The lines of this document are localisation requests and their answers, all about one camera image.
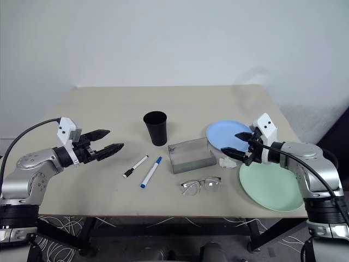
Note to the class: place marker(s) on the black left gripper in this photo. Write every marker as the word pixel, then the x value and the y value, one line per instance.
pixel 85 152

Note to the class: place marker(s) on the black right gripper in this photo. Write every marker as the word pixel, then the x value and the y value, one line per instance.
pixel 255 151

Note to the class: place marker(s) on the white tissue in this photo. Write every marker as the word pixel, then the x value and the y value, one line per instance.
pixel 227 163

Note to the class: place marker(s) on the white marker with black cap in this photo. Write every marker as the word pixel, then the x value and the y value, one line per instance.
pixel 136 166

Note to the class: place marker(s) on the clear-framed eyeglasses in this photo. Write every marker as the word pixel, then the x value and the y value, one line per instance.
pixel 213 185

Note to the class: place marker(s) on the green round plate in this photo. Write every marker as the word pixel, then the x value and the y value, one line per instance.
pixel 267 185

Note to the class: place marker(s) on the grey rectangular sponge block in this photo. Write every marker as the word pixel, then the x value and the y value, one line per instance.
pixel 191 159

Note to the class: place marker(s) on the white marker with blue cap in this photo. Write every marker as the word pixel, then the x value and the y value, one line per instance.
pixel 150 172

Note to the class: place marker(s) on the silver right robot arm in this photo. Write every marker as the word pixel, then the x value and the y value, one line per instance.
pixel 313 163

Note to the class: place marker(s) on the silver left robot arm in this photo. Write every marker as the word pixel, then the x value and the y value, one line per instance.
pixel 27 177

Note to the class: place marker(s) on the blue round plate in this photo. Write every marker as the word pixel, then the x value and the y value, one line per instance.
pixel 223 131

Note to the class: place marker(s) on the black plastic cup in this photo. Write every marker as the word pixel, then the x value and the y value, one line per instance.
pixel 158 133

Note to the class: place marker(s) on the black panel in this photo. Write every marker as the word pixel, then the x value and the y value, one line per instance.
pixel 335 128

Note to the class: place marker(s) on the dark rounded shape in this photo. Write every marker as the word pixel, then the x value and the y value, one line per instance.
pixel 215 252

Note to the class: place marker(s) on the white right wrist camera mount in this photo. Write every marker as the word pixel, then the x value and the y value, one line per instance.
pixel 265 125

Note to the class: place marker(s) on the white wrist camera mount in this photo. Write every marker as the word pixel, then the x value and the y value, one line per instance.
pixel 65 128
pixel 265 125

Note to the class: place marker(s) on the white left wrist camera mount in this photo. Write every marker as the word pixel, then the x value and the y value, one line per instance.
pixel 65 128

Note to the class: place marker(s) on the black metal table frame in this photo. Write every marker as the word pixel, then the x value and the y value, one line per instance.
pixel 163 232

